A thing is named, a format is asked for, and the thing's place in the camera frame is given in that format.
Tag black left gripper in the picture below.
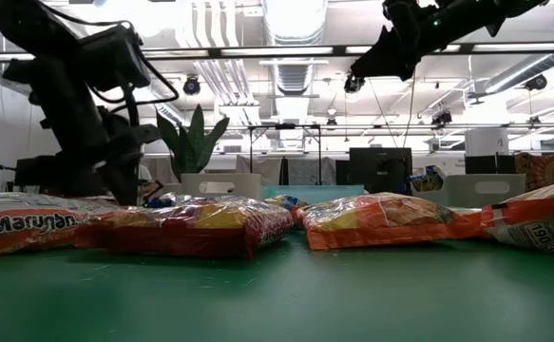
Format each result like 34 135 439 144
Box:
93 106 162 207

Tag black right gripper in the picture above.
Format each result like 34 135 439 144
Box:
350 0 453 83

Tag blue Maruchan noodle packet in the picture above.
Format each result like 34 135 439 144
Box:
264 193 310 213
143 192 179 209
408 164 445 193

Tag red Maruchan noodle packet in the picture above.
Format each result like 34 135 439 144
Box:
0 191 119 214
73 194 296 260

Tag orange Maruchan noodle packet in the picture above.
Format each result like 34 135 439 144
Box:
0 203 90 257
479 179 554 257
298 191 486 252

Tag black hanging spotlight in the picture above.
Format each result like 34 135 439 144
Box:
525 74 549 92
182 75 202 97
343 73 366 94

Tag snake plant in white pot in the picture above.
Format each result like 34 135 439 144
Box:
156 103 231 194

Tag black background monitor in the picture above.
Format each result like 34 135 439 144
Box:
349 147 413 195

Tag white plastic bin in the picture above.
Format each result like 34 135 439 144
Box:
180 172 264 200

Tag dark background screens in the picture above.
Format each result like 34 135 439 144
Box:
465 155 518 175

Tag teal plastic bin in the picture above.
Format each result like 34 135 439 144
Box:
260 184 366 206

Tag black overhead beam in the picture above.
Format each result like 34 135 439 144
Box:
0 42 554 63

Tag grey plastic bin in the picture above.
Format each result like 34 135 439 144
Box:
410 173 527 208

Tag orange patterned cloth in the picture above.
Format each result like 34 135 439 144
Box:
513 151 554 192

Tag silver ventilation duct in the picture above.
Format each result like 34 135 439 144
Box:
483 51 554 95
260 0 329 96

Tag black metal stand frame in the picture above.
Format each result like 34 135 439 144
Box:
246 122 324 186

